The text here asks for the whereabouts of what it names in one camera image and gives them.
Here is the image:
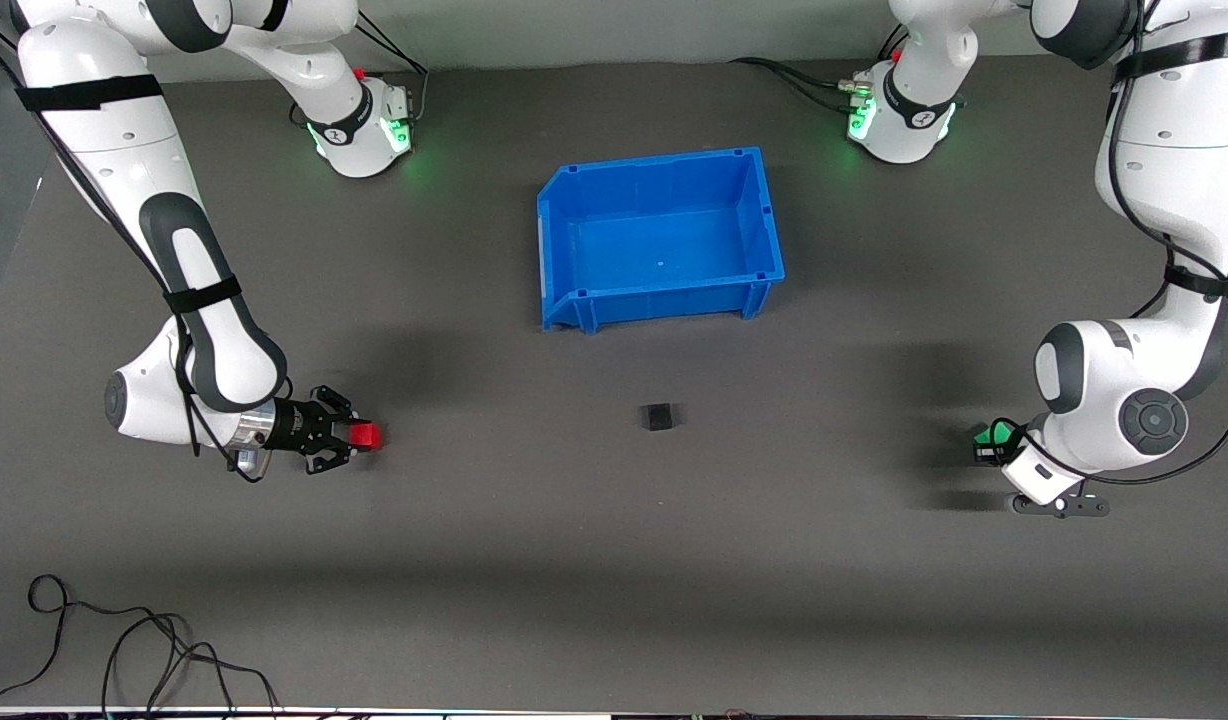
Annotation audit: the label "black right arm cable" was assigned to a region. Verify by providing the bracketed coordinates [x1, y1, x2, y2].
[0, 0, 295, 484]

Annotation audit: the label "loose black cable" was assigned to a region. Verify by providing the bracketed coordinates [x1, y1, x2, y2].
[0, 573, 281, 713]

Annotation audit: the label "dark grey table mat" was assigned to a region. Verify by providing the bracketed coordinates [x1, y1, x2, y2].
[0, 40, 1228, 713]

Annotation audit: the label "black arm base cables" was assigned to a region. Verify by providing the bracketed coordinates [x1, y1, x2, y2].
[289, 10, 431, 129]
[729, 25, 910, 113]

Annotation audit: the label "black left arm base cables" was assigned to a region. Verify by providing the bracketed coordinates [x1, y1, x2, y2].
[729, 25, 910, 113]

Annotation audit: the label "blue plastic bin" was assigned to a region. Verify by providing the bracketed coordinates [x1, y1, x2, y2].
[536, 146, 786, 336]

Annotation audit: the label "black right arm base cables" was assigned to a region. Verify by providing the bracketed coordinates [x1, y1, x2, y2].
[289, 10, 431, 129]

